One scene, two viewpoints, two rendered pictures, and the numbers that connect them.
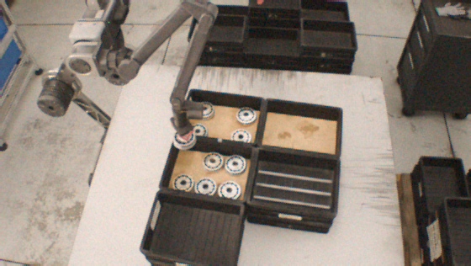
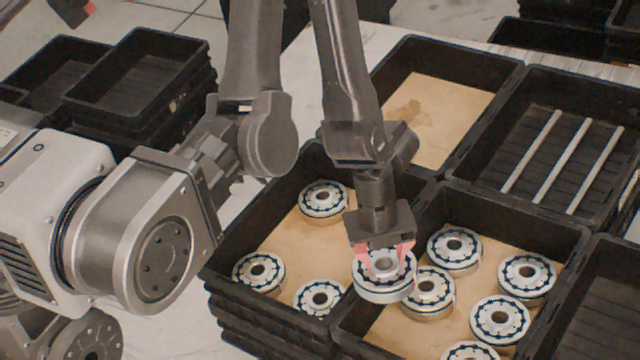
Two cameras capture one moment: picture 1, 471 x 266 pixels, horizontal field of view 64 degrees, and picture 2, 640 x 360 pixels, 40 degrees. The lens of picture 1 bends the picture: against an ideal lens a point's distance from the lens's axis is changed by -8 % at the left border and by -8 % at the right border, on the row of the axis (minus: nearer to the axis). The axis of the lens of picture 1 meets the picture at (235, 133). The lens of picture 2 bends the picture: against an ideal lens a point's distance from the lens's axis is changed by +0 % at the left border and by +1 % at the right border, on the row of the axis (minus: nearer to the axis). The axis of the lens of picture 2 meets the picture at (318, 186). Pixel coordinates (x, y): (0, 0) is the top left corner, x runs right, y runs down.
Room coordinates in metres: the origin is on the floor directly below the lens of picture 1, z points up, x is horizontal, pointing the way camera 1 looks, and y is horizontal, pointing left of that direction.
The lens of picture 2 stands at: (0.69, 1.05, 2.08)
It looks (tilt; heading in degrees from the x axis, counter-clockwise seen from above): 43 degrees down; 299
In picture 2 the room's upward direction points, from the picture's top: 11 degrees counter-clockwise
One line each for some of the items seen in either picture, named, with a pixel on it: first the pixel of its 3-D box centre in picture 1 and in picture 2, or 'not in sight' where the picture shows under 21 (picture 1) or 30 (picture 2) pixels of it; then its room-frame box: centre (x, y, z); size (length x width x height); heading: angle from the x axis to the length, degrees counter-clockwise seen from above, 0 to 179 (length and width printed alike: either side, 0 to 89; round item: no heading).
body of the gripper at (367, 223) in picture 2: (181, 119); (377, 211); (1.04, 0.23, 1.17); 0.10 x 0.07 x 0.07; 31
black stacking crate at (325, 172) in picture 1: (293, 186); (556, 159); (0.85, -0.25, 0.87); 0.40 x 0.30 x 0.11; 77
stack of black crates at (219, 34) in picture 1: (219, 49); not in sight; (2.30, 0.09, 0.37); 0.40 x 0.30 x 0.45; 82
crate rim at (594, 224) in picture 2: (294, 181); (558, 140); (0.85, -0.25, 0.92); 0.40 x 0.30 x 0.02; 77
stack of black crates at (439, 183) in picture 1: (439, 192); (545, 78); (1.04, -1.30, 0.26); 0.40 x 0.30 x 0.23; 172
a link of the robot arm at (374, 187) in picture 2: (180, 111); (375, 178); (1.04, 0.22, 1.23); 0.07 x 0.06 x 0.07; 81
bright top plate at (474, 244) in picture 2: (235, 164); (454, 247); (1.00, 0.01, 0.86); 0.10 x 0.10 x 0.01
